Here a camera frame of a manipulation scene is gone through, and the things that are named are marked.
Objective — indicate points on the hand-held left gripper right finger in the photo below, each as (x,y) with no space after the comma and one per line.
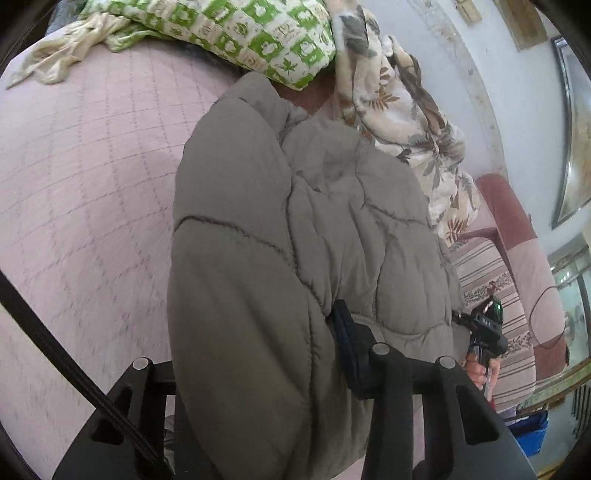
(347,350)

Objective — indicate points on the blue plastic box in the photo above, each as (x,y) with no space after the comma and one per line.
(531,431)

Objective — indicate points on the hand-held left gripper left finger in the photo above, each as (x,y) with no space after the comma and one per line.
(157,374)

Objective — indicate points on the framed wall picture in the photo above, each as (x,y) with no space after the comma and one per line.
(575,134)

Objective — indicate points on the floral leaf print blanket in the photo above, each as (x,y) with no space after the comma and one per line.
(406,120)

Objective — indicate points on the grey quilted comforter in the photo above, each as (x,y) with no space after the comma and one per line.
(286,258)

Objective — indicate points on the green white patterned pillow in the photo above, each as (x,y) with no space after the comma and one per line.
(240,32)

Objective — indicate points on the small wooden wall piece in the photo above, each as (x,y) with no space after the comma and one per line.
(468,9)

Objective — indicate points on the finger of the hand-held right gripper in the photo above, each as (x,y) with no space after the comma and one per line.
(461,318)

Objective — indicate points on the person's right hand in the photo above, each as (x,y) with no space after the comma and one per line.
(480,376)

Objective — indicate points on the wooden wall plaque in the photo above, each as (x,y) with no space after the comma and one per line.
(519,21)

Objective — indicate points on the beige crumpled cloth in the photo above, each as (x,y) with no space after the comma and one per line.
(64,46)

